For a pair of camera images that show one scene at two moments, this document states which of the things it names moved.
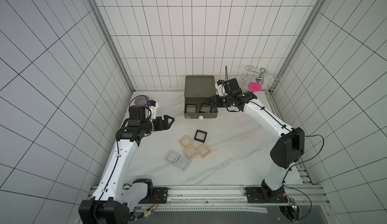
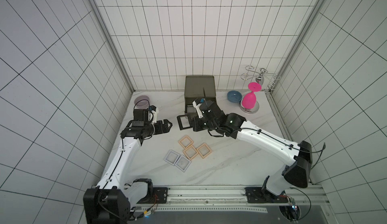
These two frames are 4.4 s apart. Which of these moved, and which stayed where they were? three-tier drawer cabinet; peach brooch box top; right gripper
Moved: right gripper
Stayed: three-tier drawer cabinet; peach brooch box top
